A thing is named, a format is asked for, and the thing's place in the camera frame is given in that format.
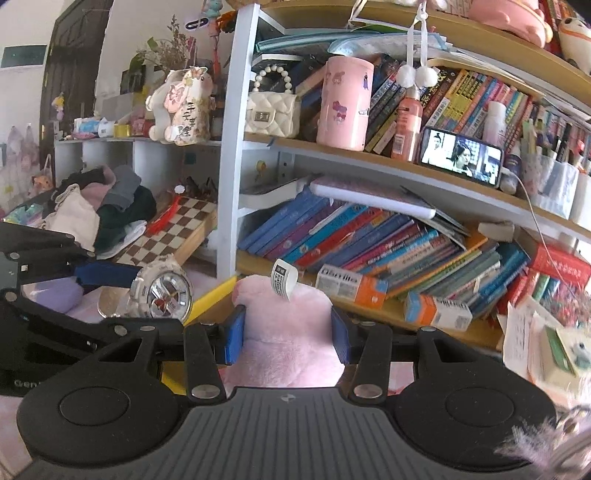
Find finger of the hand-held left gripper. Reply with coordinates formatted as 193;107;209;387
0;222;142;289
0;288;185;344

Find pink tumbler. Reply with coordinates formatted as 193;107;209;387
316;56;375;151

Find white wrist watch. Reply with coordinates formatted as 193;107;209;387
128;255;195;324

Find white slim bottle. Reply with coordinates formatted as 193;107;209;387
482;101;509;149

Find tissue pack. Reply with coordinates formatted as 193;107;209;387
73;117;101;140

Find pink pig plush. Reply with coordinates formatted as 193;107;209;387
470;0;553;48

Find smartphone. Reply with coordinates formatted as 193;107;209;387
417;126;504;189

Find white pen holder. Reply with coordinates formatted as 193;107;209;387
521;147;581;219

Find white quilted handbag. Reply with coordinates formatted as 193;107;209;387
243;64;302;140

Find white rabbit figure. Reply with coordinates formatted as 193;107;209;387
144;66;216;147

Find white cat figure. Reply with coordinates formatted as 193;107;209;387
556;16;591;77

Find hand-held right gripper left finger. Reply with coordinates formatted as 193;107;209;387
96;305;246;401

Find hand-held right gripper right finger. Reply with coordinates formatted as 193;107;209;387
331;306;486;401

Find white printed tag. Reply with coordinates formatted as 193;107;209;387
269;259;299;304

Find white hanging pompoms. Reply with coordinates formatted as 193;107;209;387
396;0;440;89

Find pink plush toy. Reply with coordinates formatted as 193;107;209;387
221;274;352;389

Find loose white papers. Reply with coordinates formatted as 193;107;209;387
502;295;556;385

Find dried flower bunch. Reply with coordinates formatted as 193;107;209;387
128;14;195;81

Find dark door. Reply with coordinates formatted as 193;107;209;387
39;0;115;149

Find white charging cable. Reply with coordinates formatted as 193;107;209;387
501;167;568;283

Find pink lotion bottle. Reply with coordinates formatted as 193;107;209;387
391;87;424;162

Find small plush doll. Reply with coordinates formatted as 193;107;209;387
30;172;55;195

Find wooden chessboard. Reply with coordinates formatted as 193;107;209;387
115;194;219;269

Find cream cloth bag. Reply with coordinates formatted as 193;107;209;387
43;185;101;253

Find white orange medicine box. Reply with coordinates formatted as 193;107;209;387
403;291;474;333
316;263;389;308

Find white low cabinet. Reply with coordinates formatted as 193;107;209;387
52;136;223;209

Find red plastic tool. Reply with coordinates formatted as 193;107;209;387
146;198;184;237

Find white thick book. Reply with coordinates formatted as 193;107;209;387
239;176;325;209

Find row of upright books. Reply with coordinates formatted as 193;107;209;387
364;54;546;158

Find red box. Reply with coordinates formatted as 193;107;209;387
525;241;591;288

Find row of leaning blue books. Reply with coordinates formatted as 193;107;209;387
237;188;533;320

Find white wooden bookshelf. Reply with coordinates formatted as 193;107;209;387
216;0;591;352

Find stack of papers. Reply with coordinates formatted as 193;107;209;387
255;22;454;57

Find pink cloth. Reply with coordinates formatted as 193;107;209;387
82;167;117;209

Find cream green box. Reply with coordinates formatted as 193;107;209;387
539;324;591;385

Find dark green cloth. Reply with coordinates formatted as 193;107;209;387
93;185;158;252

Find purple furry item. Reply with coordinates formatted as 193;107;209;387
493;405;591;464

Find grey cloth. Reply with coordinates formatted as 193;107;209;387
102;165;142;209

